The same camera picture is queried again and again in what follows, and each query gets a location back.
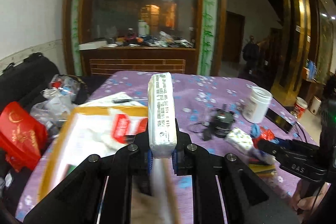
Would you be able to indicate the white plastic bag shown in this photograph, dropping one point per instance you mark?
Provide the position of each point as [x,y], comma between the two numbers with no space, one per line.
[159,190]

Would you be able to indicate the yellow cardboard box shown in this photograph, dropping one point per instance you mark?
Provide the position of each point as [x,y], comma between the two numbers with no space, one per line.
[87,131]

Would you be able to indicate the red white wipes pack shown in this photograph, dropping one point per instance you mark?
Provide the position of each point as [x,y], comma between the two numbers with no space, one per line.
[125,127]

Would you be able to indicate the wooden counter cabinet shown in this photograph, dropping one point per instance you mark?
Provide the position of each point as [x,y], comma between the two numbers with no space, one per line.
[106,61]

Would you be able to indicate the black power adapter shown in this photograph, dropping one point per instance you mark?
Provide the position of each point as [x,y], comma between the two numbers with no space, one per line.
[207,134]

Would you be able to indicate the light blue cloth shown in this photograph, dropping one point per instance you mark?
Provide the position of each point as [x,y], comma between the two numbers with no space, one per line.
[255,131]

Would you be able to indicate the person right hand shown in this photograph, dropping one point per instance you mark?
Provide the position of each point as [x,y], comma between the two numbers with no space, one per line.
[308,204]

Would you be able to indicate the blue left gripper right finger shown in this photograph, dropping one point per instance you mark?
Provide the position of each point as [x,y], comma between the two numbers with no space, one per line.
[174,159]

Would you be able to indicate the small red packet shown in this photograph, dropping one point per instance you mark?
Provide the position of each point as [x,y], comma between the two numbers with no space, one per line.
[266,134]

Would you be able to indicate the lemon print tissue pack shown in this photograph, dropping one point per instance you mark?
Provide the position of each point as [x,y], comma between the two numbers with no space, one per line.
[240,140]

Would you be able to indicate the white plastic jar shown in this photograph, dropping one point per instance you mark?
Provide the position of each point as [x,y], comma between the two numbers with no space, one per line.
[257,105]

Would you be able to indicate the purple floral tablecloth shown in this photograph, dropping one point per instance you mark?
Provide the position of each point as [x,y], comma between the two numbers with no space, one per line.
[195,97]

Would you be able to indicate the black suitcase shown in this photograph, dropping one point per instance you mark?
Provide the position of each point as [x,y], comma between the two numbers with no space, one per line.
[24,83]

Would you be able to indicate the white red bucket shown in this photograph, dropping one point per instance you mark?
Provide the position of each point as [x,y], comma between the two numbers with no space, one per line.
[299,107]

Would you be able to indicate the black smartphone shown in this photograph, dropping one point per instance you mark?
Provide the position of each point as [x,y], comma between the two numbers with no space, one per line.
[279,121]

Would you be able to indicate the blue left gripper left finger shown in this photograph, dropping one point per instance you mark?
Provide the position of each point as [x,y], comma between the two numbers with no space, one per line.
[149,161]

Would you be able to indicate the red gift bag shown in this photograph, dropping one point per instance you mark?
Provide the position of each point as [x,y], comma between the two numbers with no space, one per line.
[23,138]

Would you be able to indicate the black electric motor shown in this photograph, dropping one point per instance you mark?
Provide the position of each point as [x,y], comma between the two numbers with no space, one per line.
[221,123]

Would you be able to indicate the clear plastic bag pile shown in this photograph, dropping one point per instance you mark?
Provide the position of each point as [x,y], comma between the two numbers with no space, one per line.
[62,95]

